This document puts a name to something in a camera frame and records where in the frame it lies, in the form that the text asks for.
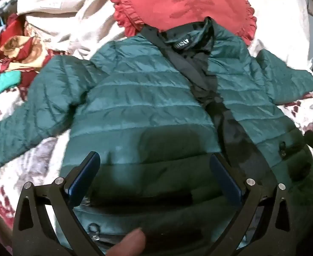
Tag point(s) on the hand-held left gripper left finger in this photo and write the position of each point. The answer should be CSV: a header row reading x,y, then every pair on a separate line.
x,y
84,177

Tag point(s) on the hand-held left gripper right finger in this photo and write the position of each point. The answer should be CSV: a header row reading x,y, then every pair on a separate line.
x,y
225,181

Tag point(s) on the green puffer jacket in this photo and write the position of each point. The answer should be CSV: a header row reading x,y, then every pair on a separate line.
x,y
145,106

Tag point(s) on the person's left hand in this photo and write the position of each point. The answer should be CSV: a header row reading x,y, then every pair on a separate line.
x,y
128,242

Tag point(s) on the teal cloth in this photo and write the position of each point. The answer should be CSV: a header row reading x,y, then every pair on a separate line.
x,y
2,85

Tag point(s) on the red floral cloth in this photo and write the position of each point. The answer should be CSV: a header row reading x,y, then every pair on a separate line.
x,y
18,50

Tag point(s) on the cream quilt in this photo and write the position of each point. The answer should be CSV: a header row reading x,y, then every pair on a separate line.
x,y
73,18

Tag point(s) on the red ruffled pillow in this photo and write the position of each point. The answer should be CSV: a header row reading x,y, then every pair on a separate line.
x,y
177,2

